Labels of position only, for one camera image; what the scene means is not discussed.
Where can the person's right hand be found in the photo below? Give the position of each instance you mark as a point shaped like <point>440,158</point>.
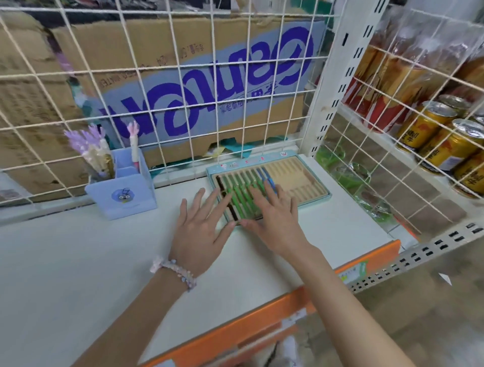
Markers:
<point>279,230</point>

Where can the person's left hand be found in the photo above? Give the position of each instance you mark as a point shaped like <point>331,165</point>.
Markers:
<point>196,242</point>

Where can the person's right little finger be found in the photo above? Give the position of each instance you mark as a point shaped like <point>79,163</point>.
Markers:
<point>295,208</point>

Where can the person's right thumb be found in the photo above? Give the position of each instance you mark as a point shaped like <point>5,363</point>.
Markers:
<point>252,227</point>

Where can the person's left little finger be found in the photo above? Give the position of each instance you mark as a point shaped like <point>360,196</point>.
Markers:
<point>183,211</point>

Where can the person's left middle finger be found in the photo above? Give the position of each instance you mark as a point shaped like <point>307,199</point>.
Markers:
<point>214,201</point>

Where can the person's right middle finger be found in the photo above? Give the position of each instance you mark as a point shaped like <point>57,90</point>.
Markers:
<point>273,196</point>

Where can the person's left thumb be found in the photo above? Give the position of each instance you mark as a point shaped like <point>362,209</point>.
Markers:
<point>226,233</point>

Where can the person's left forearm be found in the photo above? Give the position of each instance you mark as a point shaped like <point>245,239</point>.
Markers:
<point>132,325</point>

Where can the person's right forearm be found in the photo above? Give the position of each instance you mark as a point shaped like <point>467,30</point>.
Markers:
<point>351,313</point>

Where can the black pen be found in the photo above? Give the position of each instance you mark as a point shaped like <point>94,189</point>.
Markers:
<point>220,185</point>

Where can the blue pen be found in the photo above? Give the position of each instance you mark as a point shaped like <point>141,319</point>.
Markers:
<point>264,176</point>

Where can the row of green pens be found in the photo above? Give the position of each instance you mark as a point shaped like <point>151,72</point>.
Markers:
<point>242,194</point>

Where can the teal pen display tray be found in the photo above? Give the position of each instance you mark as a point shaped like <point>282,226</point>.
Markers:
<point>302,177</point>

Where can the lilac pen holder box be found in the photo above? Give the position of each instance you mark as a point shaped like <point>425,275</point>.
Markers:
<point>126,198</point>

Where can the green sweet clear packet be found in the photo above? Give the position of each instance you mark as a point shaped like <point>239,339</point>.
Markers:
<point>329,157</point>
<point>353,177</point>
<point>376,210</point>

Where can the pink fluffy-topped pen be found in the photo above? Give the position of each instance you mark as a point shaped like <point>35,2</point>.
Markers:
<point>134,145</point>

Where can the green white price tag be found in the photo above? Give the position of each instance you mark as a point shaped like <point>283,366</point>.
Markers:
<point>351,272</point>

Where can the white price label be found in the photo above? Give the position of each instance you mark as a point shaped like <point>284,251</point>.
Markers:
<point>294,318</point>

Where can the bunch of purple fluffy pens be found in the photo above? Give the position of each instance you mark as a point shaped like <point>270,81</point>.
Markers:
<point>90,145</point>

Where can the blue-printed cardboard box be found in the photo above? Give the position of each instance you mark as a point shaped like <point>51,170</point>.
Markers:
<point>196,75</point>

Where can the white slotted shelf upright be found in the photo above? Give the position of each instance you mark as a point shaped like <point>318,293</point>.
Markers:
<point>340,75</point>

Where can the gold drink can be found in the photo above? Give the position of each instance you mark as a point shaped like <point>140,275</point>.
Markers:
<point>455,104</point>
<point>472,174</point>
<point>423,126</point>
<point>450,149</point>

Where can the white paper scrap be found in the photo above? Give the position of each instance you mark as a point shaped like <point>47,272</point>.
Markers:
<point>446,279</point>

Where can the plain brown cardboard box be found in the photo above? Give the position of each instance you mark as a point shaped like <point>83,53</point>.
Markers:
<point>26,113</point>

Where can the orange shelf price rail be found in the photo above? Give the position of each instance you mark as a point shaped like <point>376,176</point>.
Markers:
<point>234,332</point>

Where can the white perforated shelf bracket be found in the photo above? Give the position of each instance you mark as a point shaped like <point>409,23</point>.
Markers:
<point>419,253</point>

